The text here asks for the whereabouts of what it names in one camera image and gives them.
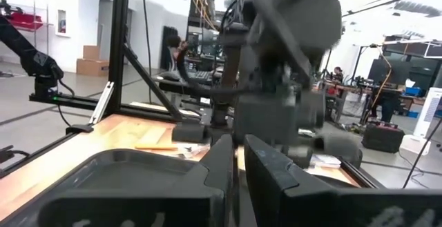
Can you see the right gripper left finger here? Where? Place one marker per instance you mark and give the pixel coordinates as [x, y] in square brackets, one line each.
[138, 206]

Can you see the black background robot arm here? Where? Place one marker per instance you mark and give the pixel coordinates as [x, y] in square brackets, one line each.
[31, 58]

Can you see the clear plastic packet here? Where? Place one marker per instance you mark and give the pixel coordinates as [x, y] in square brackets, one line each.
[193, 150]

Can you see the person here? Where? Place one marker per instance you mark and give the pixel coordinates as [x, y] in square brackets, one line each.
[174, 52]
[338, 74]

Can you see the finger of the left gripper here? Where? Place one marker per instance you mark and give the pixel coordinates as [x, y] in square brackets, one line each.
[340, 147]
[299, 156]

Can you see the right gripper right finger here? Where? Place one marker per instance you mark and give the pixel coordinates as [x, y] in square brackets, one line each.
[310, 209]

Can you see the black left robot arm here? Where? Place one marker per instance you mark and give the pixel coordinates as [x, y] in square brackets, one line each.
[300, 16]

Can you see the black keyboard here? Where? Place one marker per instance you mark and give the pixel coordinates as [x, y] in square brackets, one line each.
[200, 75]

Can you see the white standing appliance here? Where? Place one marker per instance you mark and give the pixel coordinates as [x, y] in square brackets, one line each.
[426, 120]

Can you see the red storage bin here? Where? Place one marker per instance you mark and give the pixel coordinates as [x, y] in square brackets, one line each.
[26, 20]

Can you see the large cardboard box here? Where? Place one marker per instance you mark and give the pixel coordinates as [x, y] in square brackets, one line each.
[92, 67]

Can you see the black equipment case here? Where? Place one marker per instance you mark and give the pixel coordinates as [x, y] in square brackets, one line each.
[382, 137]

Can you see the silver frame bracket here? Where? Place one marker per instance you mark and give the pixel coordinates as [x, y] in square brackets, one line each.
[102, 103]

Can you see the black computer monitor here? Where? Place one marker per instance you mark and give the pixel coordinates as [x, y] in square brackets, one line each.
[388, 71]

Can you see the black plastic tray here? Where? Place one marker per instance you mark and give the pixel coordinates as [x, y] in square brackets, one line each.
[134, 173]

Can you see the black vertical frame post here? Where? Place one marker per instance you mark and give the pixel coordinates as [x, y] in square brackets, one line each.
[119, 44]

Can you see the small cardboard box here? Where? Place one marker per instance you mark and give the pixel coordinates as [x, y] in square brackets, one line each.
[91, 52]

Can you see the blue box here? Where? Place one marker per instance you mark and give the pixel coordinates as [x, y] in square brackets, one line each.
[413, 91]

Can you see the orange stick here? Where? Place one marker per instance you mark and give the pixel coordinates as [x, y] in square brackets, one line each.
[155, 147]

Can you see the black diagonal frame strut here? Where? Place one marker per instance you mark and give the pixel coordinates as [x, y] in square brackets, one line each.
[152, 82]

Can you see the black horizontal frame beam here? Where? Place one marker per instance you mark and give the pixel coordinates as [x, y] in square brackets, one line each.
[138, 109]

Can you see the black table edge rail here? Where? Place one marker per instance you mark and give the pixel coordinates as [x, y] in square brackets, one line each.
[38, 154]

